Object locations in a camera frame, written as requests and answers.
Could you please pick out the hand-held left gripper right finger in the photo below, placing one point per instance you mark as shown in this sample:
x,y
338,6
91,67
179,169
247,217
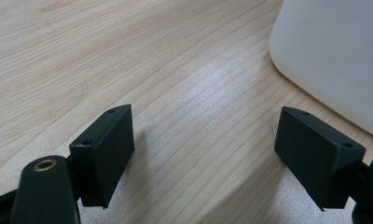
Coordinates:
x,y
315,155

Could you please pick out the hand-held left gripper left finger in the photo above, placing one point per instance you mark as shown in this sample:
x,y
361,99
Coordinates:
x,y
107,155

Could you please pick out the white plastic bin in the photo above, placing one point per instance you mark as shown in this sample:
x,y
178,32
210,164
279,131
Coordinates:
x,y
334,49

